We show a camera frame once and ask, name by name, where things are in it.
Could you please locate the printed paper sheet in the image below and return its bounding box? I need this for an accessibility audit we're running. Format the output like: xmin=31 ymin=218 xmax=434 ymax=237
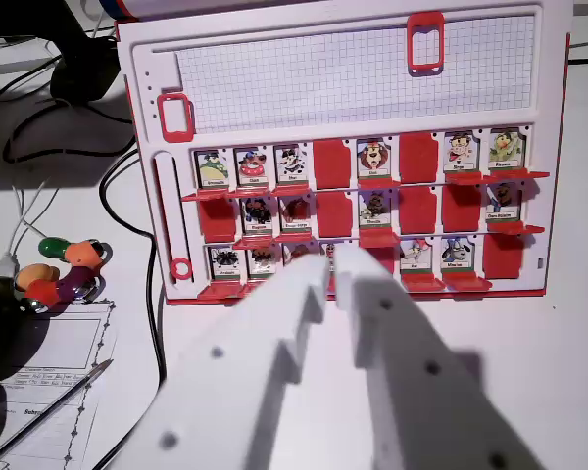
xmin=0 ymin=298 xmax=120 ymax=470

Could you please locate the colourful twisted tangle toy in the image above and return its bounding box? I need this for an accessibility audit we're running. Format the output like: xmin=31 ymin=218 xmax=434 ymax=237
xmin=13 ymin=236 xmax=113 ymax=314

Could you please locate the thin silver pen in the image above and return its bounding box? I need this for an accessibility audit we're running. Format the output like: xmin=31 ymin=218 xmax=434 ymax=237
xmin=0 ymin=358 xmax=115 ymax=465

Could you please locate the red and white game board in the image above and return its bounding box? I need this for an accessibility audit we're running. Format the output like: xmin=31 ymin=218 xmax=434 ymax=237
xmin=113 ymin=0 xmax=573 ymax=307

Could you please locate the black box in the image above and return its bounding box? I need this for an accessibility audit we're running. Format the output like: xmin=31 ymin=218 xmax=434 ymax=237
xmin=48 ymin=0 xmax=123 ymax=104

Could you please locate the blue red white tube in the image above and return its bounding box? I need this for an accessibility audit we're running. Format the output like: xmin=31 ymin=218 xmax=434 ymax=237
xmin=97 ymin=0 xmax=141 ymax=22

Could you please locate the white cable with plug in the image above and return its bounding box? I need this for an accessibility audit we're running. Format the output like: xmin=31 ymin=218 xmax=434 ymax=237
xmin=0 ymin=178 xmax=63 ymax=281

